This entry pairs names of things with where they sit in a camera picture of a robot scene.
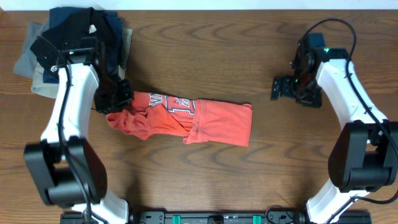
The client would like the red soccer t-shirt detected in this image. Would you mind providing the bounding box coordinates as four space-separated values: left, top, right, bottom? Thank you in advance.
106 91 252 147

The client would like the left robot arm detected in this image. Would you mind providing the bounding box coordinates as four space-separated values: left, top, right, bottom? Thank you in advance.
24 36 133 223

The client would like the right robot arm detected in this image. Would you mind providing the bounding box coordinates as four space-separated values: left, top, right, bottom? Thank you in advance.
271 45 397 223

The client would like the black folded polo shirt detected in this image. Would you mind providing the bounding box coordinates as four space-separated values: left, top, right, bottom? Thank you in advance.
30 7 123 83

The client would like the navy folded shirt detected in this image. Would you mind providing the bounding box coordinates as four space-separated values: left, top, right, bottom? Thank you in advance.
42 7 123 72

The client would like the khaki folded garment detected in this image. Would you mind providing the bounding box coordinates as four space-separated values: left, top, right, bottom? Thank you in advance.
31 29 133 98

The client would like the grey folded garment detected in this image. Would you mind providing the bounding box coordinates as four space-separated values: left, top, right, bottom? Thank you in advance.
13 18 49 79

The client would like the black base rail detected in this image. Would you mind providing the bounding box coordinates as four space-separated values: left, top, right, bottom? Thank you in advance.
60 210 373 224

